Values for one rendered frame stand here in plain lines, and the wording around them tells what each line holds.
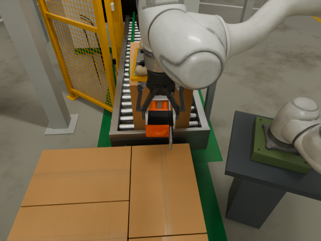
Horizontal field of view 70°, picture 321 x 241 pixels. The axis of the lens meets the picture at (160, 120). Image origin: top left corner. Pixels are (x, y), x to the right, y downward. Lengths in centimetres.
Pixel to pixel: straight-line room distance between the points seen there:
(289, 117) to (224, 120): 148
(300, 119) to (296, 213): 113
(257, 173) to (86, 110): 206
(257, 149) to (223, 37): 94
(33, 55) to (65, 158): 95
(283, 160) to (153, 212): 72
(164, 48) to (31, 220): 124
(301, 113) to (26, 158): 225
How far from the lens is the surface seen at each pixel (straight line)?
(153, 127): 71
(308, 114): 121
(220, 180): 212
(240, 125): 150
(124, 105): 193
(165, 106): 80
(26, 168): 246
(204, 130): 162
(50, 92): 235
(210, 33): 41
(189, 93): 149
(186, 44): 38
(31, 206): 153
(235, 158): 132
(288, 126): 123
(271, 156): 131
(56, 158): 166
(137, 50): 142
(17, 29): 212
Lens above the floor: 175
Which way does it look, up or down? 43 degrees down
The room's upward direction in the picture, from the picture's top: straight up
